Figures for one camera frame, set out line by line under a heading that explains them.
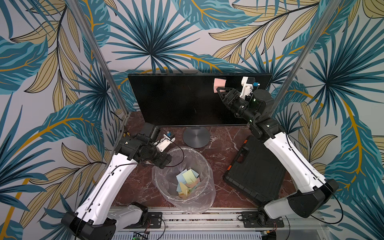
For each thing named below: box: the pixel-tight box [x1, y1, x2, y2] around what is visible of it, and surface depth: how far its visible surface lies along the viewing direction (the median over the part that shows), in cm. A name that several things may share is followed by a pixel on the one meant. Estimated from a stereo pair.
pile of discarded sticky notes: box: [176, 168, 201, 199], surface depth 79 cm
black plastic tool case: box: [223, 136, 287, 206], surface depth 81 cm
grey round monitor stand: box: [183, 126, 210, 148], surface depth 108 cm
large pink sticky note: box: [213, 78, 227, 93], surface depth 65 cm
